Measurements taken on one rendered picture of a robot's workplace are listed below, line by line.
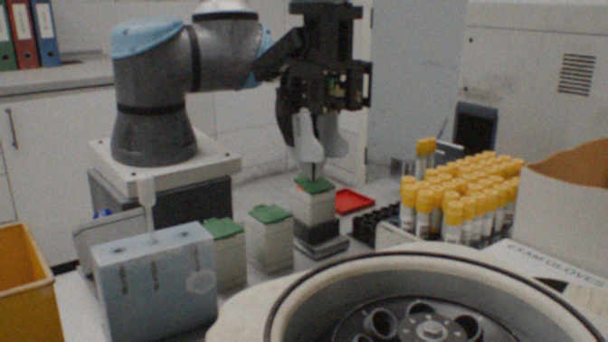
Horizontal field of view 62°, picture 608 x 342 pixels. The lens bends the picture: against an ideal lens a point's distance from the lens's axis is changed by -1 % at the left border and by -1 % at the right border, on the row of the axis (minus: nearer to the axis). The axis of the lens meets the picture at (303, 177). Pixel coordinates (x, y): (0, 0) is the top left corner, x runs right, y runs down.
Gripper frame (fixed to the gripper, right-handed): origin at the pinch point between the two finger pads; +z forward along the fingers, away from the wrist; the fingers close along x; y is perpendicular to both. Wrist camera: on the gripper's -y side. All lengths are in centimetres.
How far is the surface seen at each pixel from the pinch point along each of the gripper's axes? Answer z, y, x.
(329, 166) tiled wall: 90, -202, 162
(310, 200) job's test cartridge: 2.8, 3.1, -1.9
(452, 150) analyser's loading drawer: 3.7, -2.1, 30.7
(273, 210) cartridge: 3.2, 2.3, -6.7
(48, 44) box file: 0, -192, 1
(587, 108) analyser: -5.6, 14.5, 38.3
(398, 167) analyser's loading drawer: 5.3, -4.3, 20.5
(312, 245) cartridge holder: 8.5, 4.0, -2.2
